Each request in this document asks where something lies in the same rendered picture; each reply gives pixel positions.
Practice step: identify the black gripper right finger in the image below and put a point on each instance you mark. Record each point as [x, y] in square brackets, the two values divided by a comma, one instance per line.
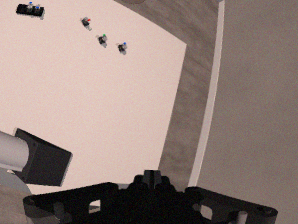
[225, 210]

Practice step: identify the clear relay with blue button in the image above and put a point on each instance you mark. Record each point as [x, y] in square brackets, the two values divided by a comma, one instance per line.
[29, 7]
[123, 46]
[37, 8]

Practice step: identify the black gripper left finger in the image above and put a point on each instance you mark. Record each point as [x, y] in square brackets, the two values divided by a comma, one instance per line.
[69, 205]

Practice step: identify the clear relay with red button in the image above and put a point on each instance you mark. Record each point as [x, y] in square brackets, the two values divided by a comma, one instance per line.
[86, 20]

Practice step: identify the black rack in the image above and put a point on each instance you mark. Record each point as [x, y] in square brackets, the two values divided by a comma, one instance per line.
[21, 9]

